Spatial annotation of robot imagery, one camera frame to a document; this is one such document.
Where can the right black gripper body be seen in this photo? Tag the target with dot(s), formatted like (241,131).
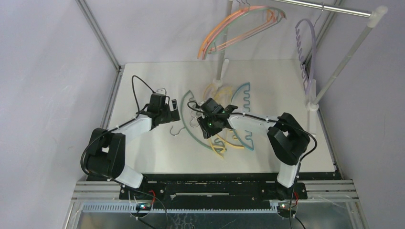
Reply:
(204,127)

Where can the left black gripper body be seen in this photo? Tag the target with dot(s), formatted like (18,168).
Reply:
(167,116)

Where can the teal plastic hanger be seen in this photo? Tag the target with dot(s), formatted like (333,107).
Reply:
(246,141)

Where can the light green plastic hanger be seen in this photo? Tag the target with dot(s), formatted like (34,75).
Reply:
(250,11)

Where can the purple plastic hanger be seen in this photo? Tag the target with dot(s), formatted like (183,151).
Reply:
(306,64)

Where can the orange plastic hanger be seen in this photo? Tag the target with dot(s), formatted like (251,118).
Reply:
(215,31)

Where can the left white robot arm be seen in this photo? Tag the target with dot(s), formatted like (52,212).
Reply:
(105,155)

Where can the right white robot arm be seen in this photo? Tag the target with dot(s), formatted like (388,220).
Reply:
(288,139)

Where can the pale yellow plastic hanger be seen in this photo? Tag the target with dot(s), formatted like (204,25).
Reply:
(210,91)

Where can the left small circuit board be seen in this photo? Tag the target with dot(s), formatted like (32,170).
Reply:
(143,207)

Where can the small circuit board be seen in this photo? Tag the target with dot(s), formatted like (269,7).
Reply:
(283,207)
(143,207)

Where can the right small circuit board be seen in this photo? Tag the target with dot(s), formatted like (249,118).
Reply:
(283,207)

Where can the chrome clothes rack bar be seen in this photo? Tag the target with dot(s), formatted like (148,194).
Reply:
(328,7)

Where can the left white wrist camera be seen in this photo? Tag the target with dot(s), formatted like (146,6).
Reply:
(161,91)

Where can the white clothes rack left post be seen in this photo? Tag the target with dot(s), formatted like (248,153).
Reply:
(223,62)

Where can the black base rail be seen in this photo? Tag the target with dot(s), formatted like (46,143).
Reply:
(217,190)

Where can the left aluminium frame profile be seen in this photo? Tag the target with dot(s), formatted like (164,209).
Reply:
(75,209)

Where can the aluminium frame profile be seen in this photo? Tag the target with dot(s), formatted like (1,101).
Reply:
(355,209)
(75,209)

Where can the white slotted cable duct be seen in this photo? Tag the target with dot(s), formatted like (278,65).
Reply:
(125,207)

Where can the right aluminium frame profile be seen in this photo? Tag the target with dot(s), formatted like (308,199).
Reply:
(355,209)

